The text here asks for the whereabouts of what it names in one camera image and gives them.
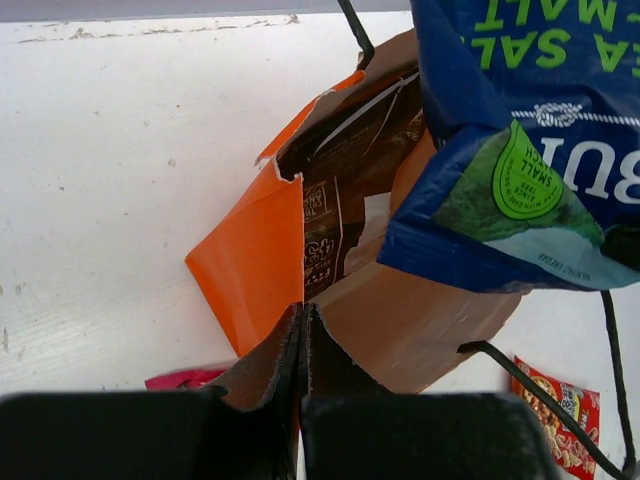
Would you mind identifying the blue sea salt chips bag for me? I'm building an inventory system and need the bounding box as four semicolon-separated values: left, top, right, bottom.
378;1;639;293

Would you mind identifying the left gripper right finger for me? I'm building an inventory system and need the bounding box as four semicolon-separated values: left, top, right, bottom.
299;304;560;479

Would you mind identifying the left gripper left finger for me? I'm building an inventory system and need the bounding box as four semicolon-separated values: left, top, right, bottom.
1;304;302;479

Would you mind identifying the brown snack bag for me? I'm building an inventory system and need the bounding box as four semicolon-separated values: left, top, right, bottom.
278;69;426;299

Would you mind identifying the orange paper bag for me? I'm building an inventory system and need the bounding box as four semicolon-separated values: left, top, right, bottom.
185;2;543;393

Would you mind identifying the red snack bag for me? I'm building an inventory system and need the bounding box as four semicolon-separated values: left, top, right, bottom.
510;354;601;474

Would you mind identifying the small pink snack packet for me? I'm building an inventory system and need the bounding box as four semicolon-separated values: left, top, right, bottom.
144;368;226;391

